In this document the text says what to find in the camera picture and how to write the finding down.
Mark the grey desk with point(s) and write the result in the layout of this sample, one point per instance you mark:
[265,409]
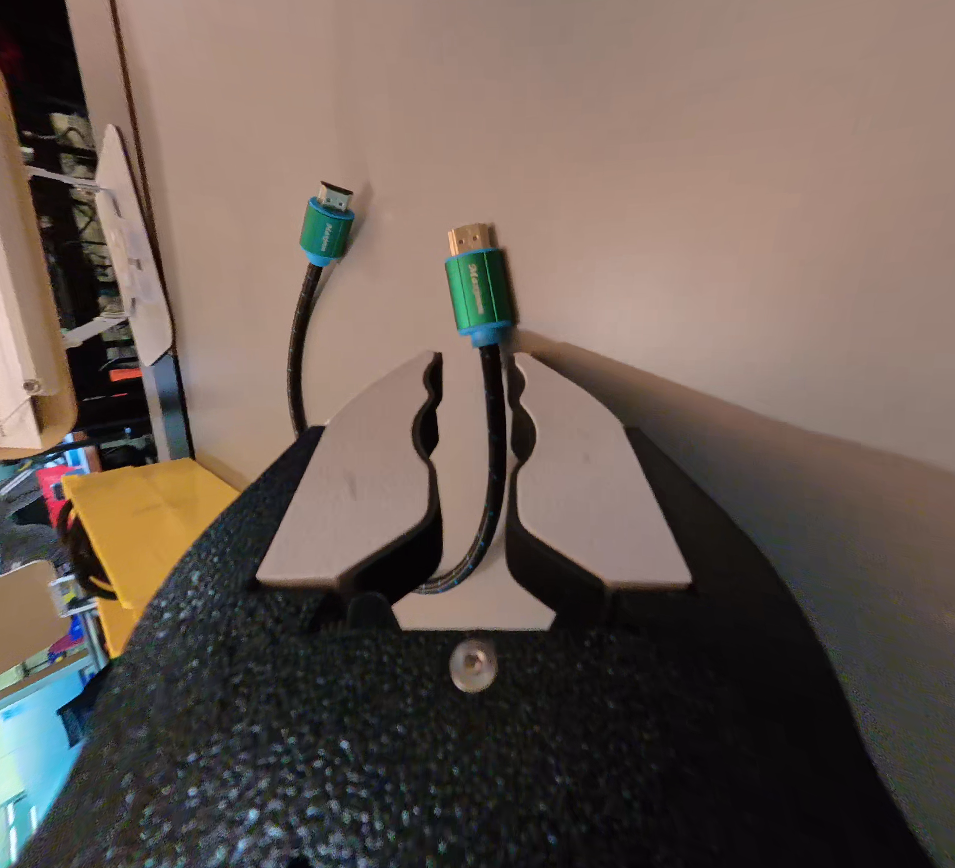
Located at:
[634,137]

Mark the white paddle-shaped board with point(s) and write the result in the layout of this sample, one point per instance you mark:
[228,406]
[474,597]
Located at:
[138,263]

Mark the yellow plastic bin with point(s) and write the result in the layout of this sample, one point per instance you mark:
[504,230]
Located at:
[149,517]

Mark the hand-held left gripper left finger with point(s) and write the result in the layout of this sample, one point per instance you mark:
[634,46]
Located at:
[358,487]

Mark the brown cardboard sheet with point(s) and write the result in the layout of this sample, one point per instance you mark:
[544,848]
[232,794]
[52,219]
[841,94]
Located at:
[26,614]

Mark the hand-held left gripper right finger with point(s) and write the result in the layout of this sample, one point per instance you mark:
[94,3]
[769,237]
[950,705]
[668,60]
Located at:
[589,495]

